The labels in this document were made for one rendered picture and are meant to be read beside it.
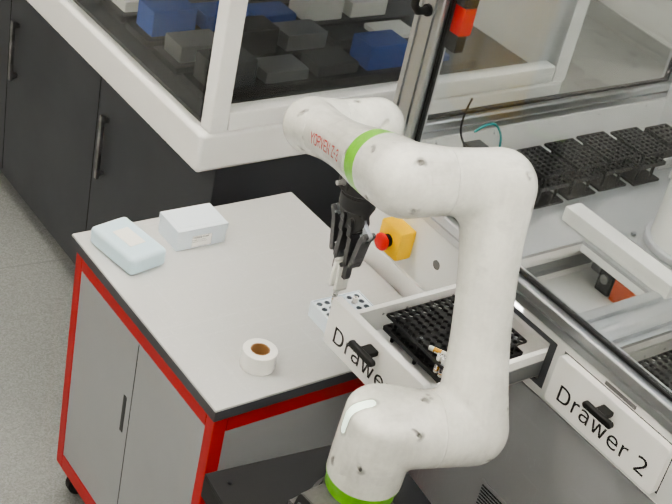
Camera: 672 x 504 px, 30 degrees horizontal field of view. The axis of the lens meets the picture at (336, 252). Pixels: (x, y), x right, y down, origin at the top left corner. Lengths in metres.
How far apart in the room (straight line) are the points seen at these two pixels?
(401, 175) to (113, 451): 1.21
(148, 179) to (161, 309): 0.81
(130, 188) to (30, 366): 0.58
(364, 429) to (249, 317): 0.69
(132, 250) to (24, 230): 1.50
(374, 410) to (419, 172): 0.38
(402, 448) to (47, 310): 1.98
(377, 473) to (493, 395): 0.23
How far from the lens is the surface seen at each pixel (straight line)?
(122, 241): 2.67
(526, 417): 2.57
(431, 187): 1.89
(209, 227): 2.74
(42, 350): 3.63
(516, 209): 1.96
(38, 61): 3.85
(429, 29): 2.58
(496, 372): 2.03
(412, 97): 2.64
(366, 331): 2.33
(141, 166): 3.34
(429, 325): 2.44
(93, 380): 2.84
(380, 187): 1.89
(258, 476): 2.15
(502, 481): 2.68
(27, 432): 3.37
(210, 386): 2.39
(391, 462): 1.99
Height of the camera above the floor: 2.29
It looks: 33 degrees down
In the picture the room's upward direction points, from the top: 13 degrees clockwise
